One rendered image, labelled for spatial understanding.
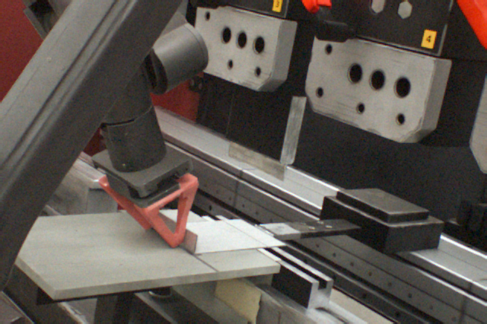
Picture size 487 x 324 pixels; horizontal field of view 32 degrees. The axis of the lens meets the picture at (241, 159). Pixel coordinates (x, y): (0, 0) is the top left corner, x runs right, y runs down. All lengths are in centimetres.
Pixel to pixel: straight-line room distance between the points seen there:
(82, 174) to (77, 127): 67
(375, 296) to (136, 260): 41
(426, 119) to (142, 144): 28
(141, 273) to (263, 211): 51
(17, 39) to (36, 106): 117
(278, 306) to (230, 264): 7
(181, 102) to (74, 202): 72
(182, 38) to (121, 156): 13
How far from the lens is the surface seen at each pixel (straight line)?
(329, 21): 76
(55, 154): 55
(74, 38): 55
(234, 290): 94
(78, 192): 124
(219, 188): 138
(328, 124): 158
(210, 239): 93
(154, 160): 83
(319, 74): 81
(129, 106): 80
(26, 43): 171
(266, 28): 88
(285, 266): 90
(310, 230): 102
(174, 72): 83
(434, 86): 73
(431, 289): 108
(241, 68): 90
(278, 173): 92
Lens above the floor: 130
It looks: 13 degrees down
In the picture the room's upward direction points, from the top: 11 degrees clockwise
